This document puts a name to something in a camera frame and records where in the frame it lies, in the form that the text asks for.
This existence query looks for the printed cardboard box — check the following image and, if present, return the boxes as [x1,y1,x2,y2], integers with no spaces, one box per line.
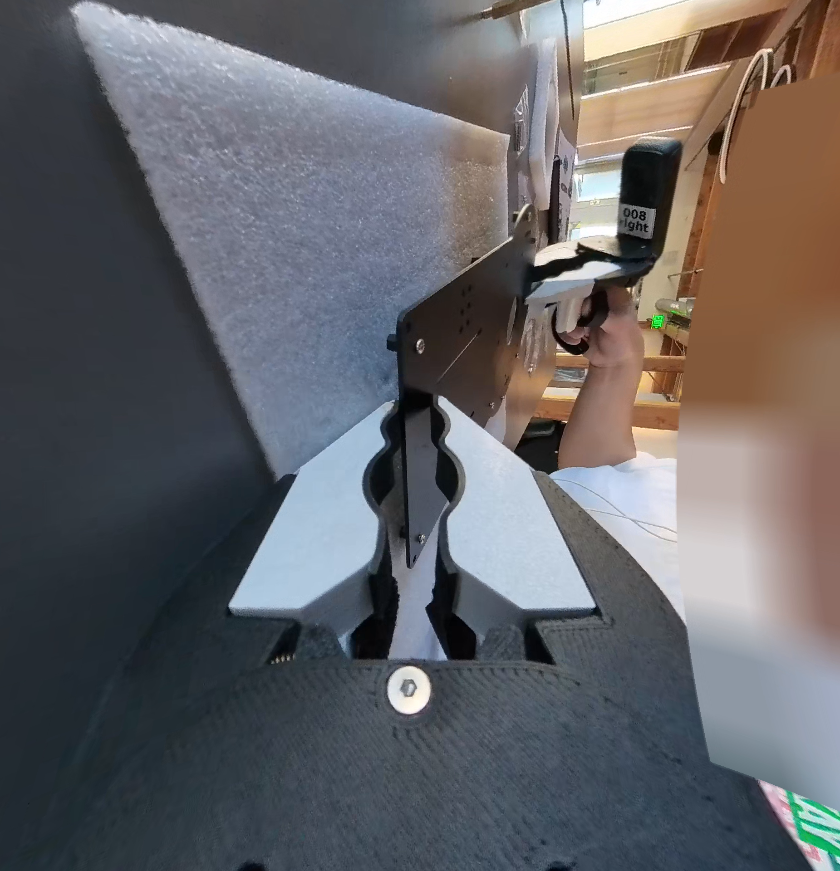
[759,781,840,871]

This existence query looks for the dark desk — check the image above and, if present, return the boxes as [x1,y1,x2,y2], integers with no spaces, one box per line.
[0,0,585,871]

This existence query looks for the person's right forearm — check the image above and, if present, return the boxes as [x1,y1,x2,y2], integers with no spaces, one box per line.
[558,357,644,472]

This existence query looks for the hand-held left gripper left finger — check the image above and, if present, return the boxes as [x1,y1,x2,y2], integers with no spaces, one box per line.
[228,400,402,657]

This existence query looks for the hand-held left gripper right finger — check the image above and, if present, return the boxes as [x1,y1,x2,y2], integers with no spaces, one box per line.
[428,398,596,660]

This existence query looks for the person's right hand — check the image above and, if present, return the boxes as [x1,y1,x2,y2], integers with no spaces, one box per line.
[575,291,647,370]

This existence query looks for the wooden shelf rack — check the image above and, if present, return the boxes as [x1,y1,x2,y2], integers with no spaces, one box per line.
[535,352,686,431]

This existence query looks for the thin white cord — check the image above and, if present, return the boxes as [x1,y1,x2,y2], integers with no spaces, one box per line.
[552,473,679,540]

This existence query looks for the white foam sheet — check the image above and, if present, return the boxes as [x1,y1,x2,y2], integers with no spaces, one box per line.
[73,0,512,480]

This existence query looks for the black metal base plate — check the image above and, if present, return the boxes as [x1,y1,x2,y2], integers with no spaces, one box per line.
[387,203,540,570]

